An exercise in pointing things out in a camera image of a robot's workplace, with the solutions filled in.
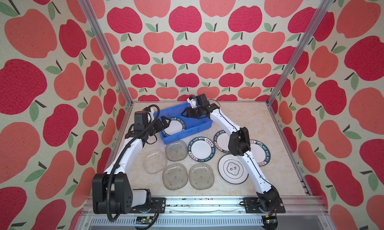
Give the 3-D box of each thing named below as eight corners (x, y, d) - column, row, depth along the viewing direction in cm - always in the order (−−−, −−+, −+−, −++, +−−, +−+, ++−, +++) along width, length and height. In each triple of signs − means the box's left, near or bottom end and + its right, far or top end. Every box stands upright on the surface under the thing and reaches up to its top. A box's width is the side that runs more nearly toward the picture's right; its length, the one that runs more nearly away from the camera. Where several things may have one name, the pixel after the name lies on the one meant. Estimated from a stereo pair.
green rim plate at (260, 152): (254, 166, 90) (256, 164, 88) (247, 141, 100) (249, 139, 99) (272, 166, 90) (274, 164, 88) (263, 141, 101) (265, 139, 99)
